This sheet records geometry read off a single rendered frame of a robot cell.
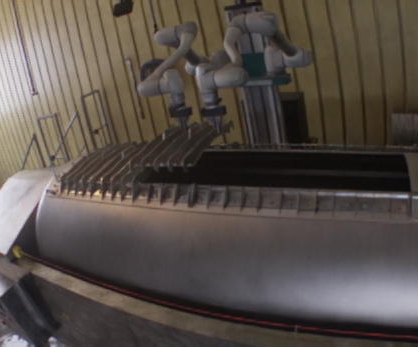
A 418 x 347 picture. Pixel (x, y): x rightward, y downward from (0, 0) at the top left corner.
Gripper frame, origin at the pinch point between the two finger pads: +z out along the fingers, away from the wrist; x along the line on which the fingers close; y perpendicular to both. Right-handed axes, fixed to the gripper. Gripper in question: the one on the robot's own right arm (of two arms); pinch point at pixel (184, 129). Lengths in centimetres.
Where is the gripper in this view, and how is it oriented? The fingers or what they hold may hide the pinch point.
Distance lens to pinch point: 208.4
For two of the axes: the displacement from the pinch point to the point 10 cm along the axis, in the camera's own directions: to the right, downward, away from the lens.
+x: -8.8, -0.3, 4.8
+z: 2.0, 8.9, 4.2
